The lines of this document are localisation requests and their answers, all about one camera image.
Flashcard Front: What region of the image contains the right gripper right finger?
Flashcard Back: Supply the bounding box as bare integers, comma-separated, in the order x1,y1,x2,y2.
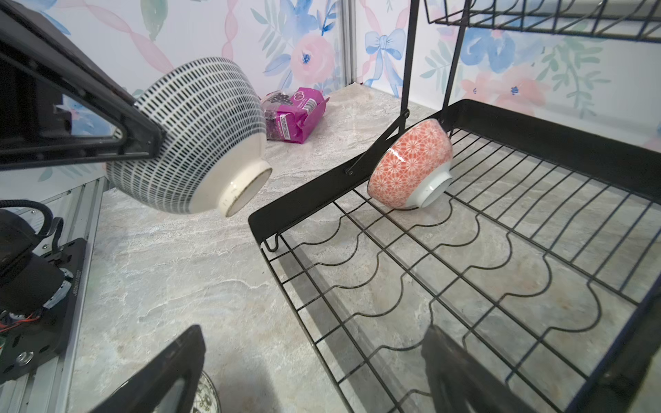
421,325,533,412

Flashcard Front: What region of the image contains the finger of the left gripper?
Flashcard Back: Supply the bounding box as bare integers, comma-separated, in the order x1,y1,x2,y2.
1,1,165,170

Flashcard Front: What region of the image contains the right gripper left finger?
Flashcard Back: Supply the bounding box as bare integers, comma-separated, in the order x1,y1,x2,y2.
93,325,206,412

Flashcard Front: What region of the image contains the dark blue striped bowl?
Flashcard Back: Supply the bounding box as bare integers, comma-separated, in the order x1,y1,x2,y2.
106,57,272,218

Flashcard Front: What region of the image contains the red patterned bowl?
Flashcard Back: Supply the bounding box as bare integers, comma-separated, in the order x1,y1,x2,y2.
367,118,453,209

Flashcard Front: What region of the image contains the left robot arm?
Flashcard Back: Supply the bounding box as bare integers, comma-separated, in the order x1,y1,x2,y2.
1,1,165,314

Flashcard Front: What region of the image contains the black two-tier dish rack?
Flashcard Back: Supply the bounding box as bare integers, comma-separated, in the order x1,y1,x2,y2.
249,1,660,412

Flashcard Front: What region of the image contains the grey floral patterned bowl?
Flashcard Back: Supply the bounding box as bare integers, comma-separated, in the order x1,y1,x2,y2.
191,371,222,413

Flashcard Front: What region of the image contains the purple snack bag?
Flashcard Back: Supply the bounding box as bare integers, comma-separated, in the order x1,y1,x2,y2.
261,87,329,144

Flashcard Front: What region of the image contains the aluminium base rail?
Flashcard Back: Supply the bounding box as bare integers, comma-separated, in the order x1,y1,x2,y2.
1,177,108,412

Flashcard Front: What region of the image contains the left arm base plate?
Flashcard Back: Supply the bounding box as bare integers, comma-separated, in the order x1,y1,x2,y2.
1,237,87,383

